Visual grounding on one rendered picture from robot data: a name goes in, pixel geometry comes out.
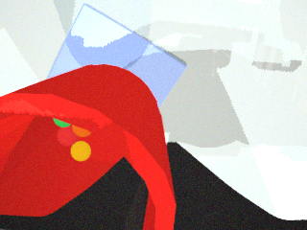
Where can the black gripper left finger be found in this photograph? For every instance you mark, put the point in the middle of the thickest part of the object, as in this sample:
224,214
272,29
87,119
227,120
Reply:
117,201

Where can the yellow marble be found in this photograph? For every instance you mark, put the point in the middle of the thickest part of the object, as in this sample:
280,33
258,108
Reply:
81,151

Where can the orange marble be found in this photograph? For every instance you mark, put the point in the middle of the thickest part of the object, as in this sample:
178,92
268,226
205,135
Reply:
80,131

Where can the red cup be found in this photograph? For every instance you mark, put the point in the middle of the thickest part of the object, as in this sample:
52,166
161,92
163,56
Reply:
38,175

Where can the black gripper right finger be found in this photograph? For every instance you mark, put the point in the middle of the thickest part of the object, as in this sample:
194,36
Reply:
205,202

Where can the green marble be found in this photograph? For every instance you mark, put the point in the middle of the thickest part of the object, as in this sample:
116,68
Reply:
61,124

